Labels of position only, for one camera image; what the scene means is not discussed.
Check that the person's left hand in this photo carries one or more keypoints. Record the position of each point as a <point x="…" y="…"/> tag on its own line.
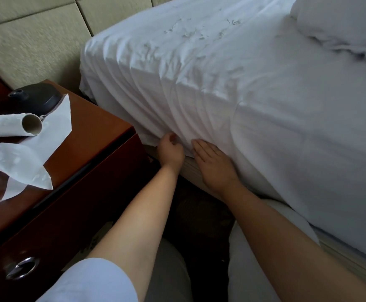
<point x="170" y="152"/>

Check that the person's right hand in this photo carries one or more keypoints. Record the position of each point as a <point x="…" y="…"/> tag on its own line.
<point x="215" y="168"/>

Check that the white bed sheet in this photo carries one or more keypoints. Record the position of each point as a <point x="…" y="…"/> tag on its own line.
<point x="233" y="78"/>

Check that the person's left forearm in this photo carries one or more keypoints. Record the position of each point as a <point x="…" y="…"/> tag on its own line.
<point x="139" y="229"/>

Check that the person's right forearm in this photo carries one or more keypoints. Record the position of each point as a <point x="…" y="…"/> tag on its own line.
<point x="290" y="248"/>

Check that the person's white shirt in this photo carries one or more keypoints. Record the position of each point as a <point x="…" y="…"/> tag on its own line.
<point x="91" y="283"/>

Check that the dark wooden nightstand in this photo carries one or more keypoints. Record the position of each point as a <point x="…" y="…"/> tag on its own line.
<point x="88" y="185"/>

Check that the white papers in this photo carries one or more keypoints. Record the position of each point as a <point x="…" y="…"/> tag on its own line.
<point x="32" y="157"/>

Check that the black round object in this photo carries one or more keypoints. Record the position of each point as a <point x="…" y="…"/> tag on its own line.
<point x="38" y="98"/>

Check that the white paper roll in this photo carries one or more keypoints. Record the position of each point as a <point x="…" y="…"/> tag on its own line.
<point x="7" y="125"/>

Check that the beige padded headboard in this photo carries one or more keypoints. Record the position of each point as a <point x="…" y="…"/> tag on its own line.
<point x="38" y="40"/>

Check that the white duvet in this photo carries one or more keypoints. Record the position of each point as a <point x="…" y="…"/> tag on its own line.
<point x="346" y="22"/>

